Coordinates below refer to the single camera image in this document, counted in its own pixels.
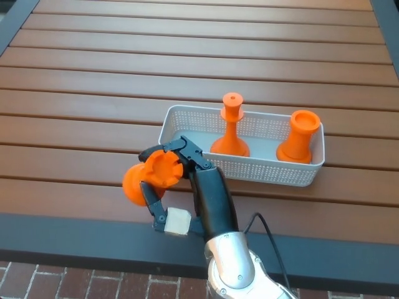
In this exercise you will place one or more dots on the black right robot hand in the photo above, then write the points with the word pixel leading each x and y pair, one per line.
pixel 215 199

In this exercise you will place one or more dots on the white perforated plastic basket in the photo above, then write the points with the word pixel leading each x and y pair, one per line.
pixel 268 172

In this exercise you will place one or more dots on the orange rook chess piece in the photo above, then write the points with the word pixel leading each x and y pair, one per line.
pixel 156 174

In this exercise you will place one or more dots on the orange slender chess piece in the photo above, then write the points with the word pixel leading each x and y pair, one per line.
pixel 230 137

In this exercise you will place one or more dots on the orange cup-top chess piece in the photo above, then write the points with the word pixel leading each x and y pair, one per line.
pixel 296 143

